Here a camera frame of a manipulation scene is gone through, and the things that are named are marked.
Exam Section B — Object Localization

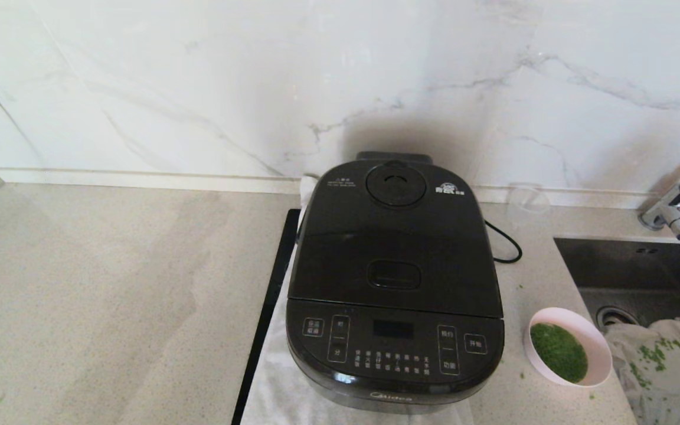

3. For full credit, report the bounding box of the clear plastic measuring cup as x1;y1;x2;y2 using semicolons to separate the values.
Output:
506;182;551;222

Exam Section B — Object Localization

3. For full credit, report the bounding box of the black rice cooker lid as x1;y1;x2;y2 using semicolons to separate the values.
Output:
288;152;505;319

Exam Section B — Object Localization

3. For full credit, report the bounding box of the white crumpled cloth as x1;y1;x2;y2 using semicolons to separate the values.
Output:
604;318;680;425

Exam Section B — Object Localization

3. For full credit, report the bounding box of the chrome faucet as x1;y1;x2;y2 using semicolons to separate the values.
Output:
638;155;680;241

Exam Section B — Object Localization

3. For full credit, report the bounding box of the pink bowl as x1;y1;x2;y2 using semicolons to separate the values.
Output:
523;307;613;388

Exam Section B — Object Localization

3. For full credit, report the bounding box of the steel sink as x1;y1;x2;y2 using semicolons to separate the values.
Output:
554;237;680;425

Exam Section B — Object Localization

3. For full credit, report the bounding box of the chopped green onion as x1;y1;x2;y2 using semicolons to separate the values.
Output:
530;323;589;383

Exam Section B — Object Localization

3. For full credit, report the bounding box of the white towel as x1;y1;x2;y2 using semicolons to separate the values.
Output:
240;174;476;425

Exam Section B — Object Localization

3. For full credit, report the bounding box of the black power cord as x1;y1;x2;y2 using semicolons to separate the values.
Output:
485;220;522;264

